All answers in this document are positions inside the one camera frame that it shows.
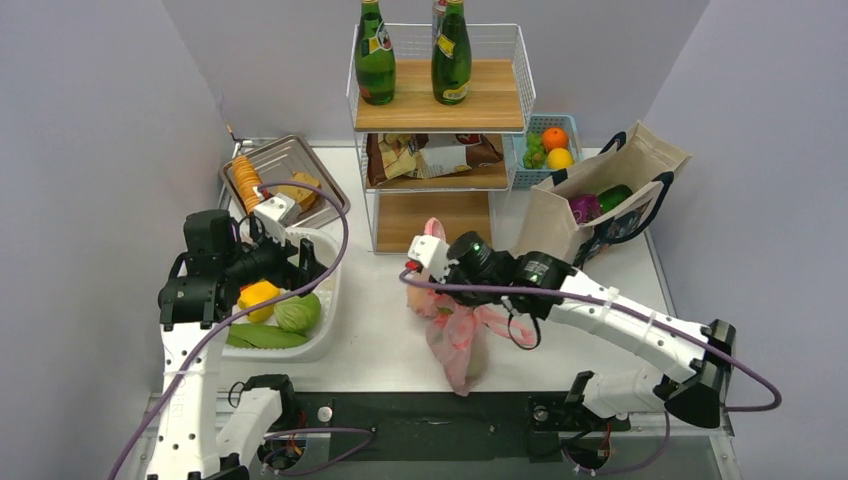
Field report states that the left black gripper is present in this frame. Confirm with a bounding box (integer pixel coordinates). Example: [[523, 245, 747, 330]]
[[223, 219, 328, 296]]

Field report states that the pink plastic grocery bag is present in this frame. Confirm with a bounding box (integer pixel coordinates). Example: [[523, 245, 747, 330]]
[[405, 217, 537, 399]]

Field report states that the beige canvas tote bag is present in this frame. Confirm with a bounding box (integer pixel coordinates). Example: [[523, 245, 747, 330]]
[[511, 121, 692, 268]]

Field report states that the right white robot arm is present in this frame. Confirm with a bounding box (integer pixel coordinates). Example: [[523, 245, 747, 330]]
[[410, 232, 737, 429]]

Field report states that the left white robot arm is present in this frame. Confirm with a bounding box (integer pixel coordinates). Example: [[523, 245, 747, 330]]
[[137, 209, 344, 479]]

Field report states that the yellow bell pepper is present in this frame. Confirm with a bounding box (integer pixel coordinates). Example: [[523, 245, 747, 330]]
[[237, 280, 281, 323]]

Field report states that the stack of round crackers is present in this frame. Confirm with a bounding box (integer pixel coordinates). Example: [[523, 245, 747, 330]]
[[232, 155, 264, 214]]

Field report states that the green leafy vegetable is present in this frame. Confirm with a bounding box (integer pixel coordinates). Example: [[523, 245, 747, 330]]
[[226, 323, 309, 349]]

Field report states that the green cabbage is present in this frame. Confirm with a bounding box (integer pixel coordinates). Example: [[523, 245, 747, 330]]
[[274, 293, 322, 335]]

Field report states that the slice of brown bread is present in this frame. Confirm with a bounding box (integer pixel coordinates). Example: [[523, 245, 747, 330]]
[[276, 172, 321, 212]]

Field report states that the metal tray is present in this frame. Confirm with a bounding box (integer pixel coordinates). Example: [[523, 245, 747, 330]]
[[219, 135, 350, 229]]

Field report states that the green grapes bunch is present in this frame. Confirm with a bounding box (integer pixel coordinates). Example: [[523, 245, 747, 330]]
[[522, 132, 547, 169]]

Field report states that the purple snack packet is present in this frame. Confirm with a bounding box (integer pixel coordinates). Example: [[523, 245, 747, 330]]
[[568, 194, 603, 225]]

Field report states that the white plastic basin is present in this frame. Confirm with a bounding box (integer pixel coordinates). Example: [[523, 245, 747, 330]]
[[158, 225, 344, 364]]

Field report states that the yellow lemon in basket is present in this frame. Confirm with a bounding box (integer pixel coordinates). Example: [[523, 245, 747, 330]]
[[546, 148, 575, 170]]

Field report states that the white brown snack bag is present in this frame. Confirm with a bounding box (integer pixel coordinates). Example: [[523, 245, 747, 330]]
[[365, 133, 471, 186]]

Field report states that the blue plastic basket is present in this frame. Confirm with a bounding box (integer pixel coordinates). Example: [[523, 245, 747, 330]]
[[510, 114, 583, 189]]

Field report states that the orange fruit in basket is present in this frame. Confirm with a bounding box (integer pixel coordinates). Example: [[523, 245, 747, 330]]
[[541, 127, 570, 151]]

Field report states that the green bottle in tote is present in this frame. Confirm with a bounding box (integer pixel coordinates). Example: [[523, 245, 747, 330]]
[[596, 184, 633, 214]]

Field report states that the right green glass bottle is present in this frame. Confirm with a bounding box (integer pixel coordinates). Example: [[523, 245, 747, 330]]
[[431, 0, 472, 105]]

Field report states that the green glass bottle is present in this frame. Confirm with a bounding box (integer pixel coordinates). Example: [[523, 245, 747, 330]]
[[431, 0, 472, 105], [353, 0, 396, 105]]

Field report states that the left green glass bottle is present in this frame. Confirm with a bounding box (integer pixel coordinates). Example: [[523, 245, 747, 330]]
[[353, 0, 396, 105]]

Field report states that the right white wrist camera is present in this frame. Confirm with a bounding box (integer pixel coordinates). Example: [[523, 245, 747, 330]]
[[407, 234, 459, 283]]

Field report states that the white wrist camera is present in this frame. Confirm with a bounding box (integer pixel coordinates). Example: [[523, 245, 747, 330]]
[[252, 193, 301, 232], [407, 234, 459, 283]]

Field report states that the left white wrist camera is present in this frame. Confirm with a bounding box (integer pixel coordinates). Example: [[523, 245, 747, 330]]
[[252, 193, 301, 232]]

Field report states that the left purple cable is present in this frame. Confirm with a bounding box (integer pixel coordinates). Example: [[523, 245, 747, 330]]
[[105, 182, 351, 480]]

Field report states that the purple cable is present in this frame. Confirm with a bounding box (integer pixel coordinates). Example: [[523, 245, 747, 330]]
[[398, 267, 784, 415], [105, 182, 351, 480]]

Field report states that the white wire shelf rack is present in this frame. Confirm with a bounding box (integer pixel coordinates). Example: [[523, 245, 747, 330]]
[[347, 23, 536, 254]]

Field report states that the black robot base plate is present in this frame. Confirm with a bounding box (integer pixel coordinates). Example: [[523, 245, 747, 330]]
[[295, 392, 608, 461]]

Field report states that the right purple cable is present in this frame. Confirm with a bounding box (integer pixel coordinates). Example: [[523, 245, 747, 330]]
[[398, 267, 784, 415]]

